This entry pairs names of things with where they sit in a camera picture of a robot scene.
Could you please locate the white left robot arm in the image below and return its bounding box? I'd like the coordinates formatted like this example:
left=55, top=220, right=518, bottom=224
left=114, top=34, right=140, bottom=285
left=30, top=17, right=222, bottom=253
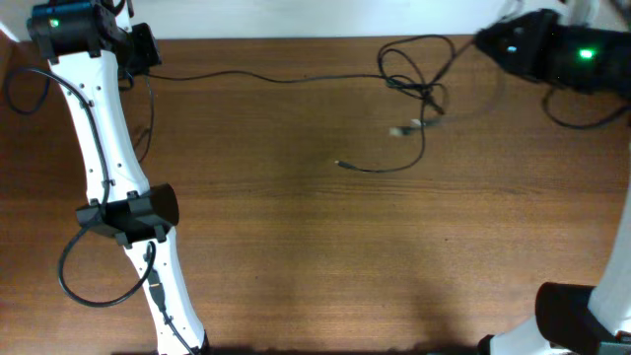
left=27, top=1, right=210, bottom=354

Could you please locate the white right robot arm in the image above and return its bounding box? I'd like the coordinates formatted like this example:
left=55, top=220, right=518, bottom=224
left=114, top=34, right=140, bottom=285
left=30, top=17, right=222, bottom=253
left=474, top=1, right=630, bottom=355

